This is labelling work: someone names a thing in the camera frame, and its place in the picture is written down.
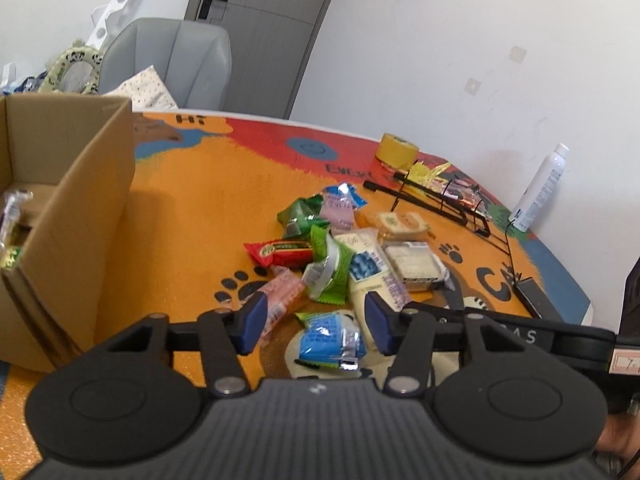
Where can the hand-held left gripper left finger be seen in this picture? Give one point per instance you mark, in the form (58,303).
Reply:
(254,322)

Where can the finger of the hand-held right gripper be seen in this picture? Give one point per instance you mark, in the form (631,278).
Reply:
(450,313)

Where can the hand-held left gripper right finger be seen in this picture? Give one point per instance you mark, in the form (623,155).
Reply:
(379,327)

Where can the pink sausage packet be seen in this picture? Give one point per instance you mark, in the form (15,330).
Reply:
(280,295)

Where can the blue and white snack packet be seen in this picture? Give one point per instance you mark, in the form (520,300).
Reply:
(327,337)

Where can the cream packet with blue picture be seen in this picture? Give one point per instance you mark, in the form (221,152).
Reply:
(367,260)

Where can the bright green snack packet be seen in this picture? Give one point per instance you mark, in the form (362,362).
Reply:
(332,267)

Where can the brown cardboard box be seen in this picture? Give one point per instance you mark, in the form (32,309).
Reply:
(75,200)

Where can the person's right hand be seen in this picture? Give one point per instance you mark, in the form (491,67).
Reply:
(620,435)

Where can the black power adapter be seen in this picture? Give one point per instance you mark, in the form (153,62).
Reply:
(537,297)

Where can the white cake in clear tray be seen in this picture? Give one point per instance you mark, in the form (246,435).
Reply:
(415,262)

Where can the red packet with green label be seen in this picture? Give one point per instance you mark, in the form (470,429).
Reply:
(280,251)

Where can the dark cloth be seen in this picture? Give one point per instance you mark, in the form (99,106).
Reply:
(631,295)

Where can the beige cake packet orange circle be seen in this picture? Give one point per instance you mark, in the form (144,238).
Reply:
(400,224)

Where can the dark green snack packet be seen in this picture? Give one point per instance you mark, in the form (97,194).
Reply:
(300,212)

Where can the colourful printed table mat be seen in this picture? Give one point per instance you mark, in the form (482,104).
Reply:
(190,220)

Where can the pink wrapped candies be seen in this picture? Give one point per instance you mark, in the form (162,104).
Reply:
(462,192)

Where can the pale pink snack packet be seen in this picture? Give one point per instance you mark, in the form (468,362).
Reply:
(337,212)

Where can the blue and white candy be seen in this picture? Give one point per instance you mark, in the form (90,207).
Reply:
(345,195)

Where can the yellow snack packets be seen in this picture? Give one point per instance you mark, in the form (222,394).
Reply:
(427,172)

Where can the white spray bottle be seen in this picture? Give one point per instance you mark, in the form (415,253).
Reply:
(540,187)

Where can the yellow tape roll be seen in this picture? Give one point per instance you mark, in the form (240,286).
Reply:
(397,151)

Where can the green and yellow candy packet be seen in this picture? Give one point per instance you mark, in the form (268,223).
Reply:
(11,257)

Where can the polka dot pillow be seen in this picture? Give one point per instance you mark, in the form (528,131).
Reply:
(142,89)

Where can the clear wrapped candy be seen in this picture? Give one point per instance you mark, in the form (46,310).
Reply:
(15,212)

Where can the grey chair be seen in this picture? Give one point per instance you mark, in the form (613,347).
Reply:
(190,65)

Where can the grey door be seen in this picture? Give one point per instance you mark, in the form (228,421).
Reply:
(270,35)

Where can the green panda print pillow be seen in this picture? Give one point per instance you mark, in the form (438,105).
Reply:
(60,67)

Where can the blue plastic bag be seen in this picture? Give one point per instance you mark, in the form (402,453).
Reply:
(31,85)

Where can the white perforated rack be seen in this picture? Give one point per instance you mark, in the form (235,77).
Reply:
(117,2)

